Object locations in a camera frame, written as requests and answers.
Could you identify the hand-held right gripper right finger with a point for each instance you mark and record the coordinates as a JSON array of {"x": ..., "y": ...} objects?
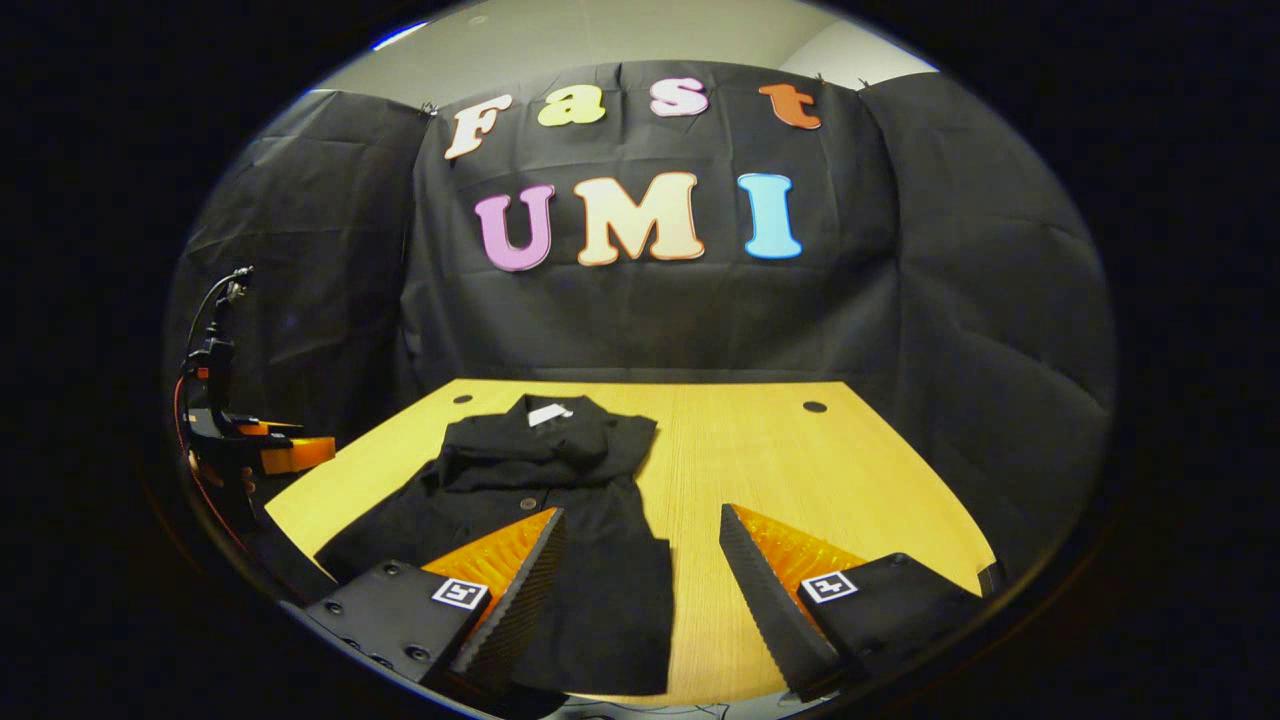
[{"x": 765, "y": 600}]

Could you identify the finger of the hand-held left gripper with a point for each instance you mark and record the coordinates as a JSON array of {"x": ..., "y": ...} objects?
[
  {"x": 300, "y": 455},
  {"x": 270, "y": 428}
]

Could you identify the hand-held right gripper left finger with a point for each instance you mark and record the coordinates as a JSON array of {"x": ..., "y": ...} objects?
[{"x": 520, "y": 600}]

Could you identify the black shirt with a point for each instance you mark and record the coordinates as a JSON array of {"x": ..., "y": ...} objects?
[{"x": 520, "y": 470}]

